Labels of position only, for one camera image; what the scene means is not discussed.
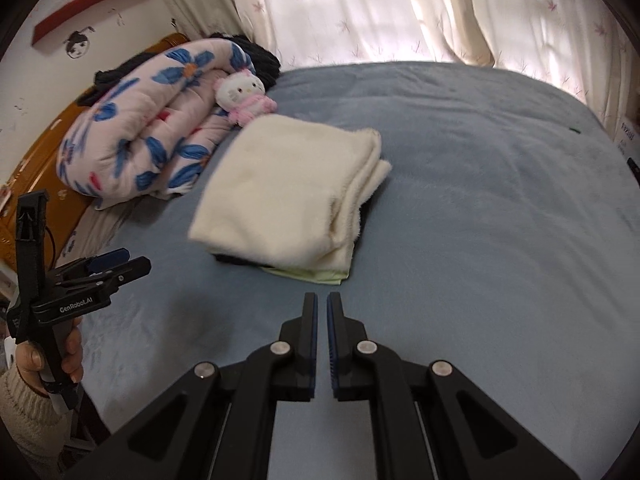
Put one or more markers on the light green garment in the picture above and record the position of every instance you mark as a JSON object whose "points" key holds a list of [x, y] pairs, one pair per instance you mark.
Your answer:
{"points": [[300, 275]]}

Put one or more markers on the orange wooden headboard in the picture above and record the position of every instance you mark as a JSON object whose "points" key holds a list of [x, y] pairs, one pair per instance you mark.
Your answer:
{"points": [[50, 160]]}

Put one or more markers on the face wall sticker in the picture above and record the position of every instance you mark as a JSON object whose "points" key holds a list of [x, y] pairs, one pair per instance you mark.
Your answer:
{"points": [[77, 45]]}

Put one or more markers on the white knit cardigan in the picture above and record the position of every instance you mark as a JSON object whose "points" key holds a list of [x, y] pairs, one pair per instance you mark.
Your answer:
{"points": [[280, 190]]}

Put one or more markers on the beige floral curtain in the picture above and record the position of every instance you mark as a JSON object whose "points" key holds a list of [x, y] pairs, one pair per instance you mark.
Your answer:
{"points": [[200, 0]]}

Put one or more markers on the red wall shelf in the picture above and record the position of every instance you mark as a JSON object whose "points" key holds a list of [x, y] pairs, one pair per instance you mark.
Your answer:
{"points": [[85, 7]]}

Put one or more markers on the white sheer floral curtain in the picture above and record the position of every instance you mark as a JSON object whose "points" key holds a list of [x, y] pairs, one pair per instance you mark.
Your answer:
{"points": [[375, 10]]}

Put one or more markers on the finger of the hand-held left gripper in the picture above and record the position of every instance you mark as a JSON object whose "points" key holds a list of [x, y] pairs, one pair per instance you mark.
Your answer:
{"points": [[107, 259], [132, 266]]}

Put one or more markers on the person's left hand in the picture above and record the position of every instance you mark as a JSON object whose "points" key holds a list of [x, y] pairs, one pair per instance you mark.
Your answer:
{"points": [[30, 365]]}

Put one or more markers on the white cardboard box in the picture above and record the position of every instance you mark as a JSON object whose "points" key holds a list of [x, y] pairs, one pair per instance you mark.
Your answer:
{"points": [[627, 135]]}

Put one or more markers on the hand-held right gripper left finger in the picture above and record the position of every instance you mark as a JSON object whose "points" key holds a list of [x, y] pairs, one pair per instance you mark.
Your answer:
{"points": [[310, 345]]}

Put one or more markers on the white cat plush toy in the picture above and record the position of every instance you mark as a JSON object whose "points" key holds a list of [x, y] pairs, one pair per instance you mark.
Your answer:
{"points": [[240, 91]]}

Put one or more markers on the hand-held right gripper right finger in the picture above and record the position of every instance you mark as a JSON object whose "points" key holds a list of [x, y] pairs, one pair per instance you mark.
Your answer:
{"points": [[333, 345]]}

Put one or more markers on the person's left forearm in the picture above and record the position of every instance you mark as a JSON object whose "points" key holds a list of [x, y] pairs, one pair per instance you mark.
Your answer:
{"points": [[25, 420]]}

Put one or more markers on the black cloth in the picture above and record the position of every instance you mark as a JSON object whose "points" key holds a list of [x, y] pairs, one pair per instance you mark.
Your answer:
{"points": [[120, 72]]}

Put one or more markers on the floral quilt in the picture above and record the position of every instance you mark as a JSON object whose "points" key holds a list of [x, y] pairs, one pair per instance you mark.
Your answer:
{"points": [[125, 135]]}

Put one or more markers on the grey pillow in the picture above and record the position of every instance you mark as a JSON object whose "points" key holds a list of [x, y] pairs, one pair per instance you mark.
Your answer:
{"points": [[95, 230]]}

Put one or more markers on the black knit garment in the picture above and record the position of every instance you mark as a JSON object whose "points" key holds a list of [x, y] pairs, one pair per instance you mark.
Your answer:
{"points": [[260, 60]]}

